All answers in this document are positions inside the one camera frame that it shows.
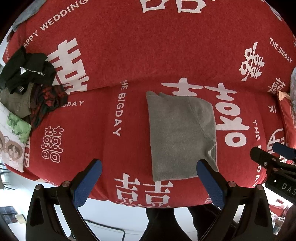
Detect red stool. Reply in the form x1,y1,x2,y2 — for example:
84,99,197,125
270,198,289,218

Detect red plaid garment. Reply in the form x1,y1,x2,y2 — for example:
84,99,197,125
24,85,68,130

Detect red cushion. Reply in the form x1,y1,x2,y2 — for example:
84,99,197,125
276,89,296,149

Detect grey knit sweater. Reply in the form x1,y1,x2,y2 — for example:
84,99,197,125
146,91,219,182

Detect red printed blanket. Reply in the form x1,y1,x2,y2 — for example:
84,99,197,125
0,0,296,210

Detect cartoon print pillow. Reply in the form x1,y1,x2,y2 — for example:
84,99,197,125
0,102,31,173

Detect person's legs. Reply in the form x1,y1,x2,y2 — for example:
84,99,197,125
139,203,232,241

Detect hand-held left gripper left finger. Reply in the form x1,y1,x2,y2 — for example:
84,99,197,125
26,158,103,241

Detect olive green garment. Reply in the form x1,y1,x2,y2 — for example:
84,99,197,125
0,82,35,117

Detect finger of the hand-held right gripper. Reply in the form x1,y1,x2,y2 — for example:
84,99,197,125
250,147,286,171
272,142,296,161

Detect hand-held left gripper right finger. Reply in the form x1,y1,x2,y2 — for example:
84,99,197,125
196,159,274,241

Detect black garment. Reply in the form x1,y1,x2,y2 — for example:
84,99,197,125
1,46,57,94

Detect grey cloth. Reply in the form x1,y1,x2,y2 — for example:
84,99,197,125
11,0,47,32

